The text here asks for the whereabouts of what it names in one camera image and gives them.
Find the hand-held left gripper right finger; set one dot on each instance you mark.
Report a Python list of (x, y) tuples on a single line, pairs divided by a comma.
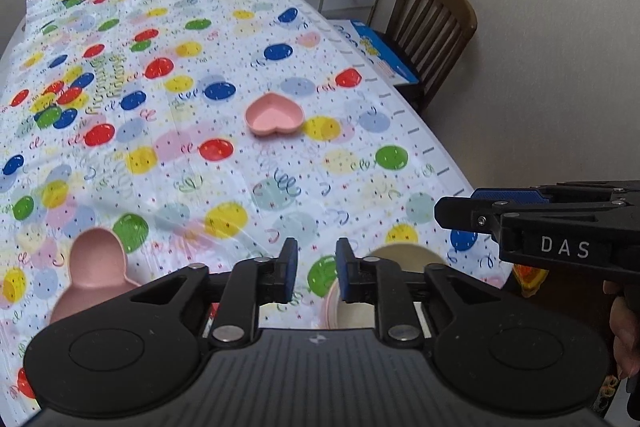
[(343, 265)]

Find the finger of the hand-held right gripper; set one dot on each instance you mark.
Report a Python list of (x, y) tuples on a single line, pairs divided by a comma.
[(462, 214), (507, 195)]

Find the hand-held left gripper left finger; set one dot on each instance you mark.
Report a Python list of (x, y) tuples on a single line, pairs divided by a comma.
[(289, 265)]

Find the large pink bowl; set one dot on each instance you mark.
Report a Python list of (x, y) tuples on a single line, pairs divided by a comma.
[(331, 307)]

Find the cream bowl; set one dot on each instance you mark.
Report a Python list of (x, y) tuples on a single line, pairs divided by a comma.
[(400, 253)]

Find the pink heart-shaped bowl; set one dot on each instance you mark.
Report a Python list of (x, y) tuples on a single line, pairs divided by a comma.
[(272, 115)]

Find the pink mouse-shaped plate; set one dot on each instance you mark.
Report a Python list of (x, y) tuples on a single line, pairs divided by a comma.
[(95, 267)]

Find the person's right hand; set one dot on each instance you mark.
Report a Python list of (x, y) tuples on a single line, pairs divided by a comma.
[(627, 337)]

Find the yellow orange toy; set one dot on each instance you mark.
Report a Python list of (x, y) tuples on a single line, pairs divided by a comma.
[(529, 279)]

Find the balloon print tablecloth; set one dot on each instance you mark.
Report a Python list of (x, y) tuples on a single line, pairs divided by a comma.
[(200, 107)]

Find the blue flat box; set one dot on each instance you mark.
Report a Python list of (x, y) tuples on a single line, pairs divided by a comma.
[(380, 53)]

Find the brown wooden chair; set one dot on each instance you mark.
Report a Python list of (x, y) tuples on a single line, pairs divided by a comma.
[(430, 22)]

